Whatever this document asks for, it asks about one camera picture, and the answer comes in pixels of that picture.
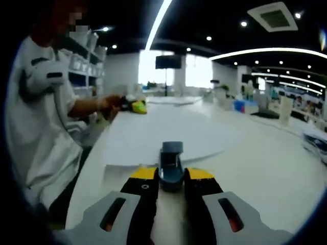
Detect person's black trousers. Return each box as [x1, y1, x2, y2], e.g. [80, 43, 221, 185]
[48, 145, 93, 224]

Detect person's left hand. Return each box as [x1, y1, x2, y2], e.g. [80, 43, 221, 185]
[101, 93, 124, 122]

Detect person's head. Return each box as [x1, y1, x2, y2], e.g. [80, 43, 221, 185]
[32, 0, 89, 48]

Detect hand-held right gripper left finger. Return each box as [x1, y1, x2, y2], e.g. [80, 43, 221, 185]
[83, 167, 159, 245]

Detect dark mouse pad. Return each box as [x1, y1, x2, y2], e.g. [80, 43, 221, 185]
[258, 109, 279, 119]

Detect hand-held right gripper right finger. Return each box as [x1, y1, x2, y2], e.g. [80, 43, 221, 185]
[183, 167, 261, 245]

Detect grey device cable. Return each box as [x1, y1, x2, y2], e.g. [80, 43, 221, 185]
[54, 86, 77, 135]

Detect stack of documents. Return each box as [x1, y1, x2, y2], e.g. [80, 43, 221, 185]
[301, 127, 327, 164]

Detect ceiling air vent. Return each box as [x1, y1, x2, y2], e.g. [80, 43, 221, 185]
[247, 2, 298, 33]

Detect white paper sheet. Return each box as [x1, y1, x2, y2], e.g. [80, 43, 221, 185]
[106, 109, 247, 170]

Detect light blue stapler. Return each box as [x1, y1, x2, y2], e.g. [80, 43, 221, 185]
[158, 141, 185, 192]

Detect blue plastic box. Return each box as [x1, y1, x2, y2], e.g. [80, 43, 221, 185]
[232, 100, 246, 113]

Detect white chest device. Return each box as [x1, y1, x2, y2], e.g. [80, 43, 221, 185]
[21, 60, 66, 95]

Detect white desk divider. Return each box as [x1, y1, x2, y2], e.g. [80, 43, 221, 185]
[279, 96, 292, 126]

